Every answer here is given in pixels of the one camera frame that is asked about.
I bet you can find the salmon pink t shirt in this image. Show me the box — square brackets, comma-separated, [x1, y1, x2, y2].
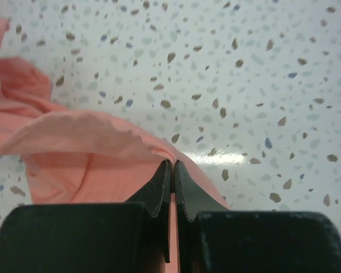
[0, 16, 231, 273]

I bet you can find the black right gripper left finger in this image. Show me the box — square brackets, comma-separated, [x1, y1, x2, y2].
[0, 161, 172, 272]

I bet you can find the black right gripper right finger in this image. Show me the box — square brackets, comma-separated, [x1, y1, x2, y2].
[174, 162, 341, 273]

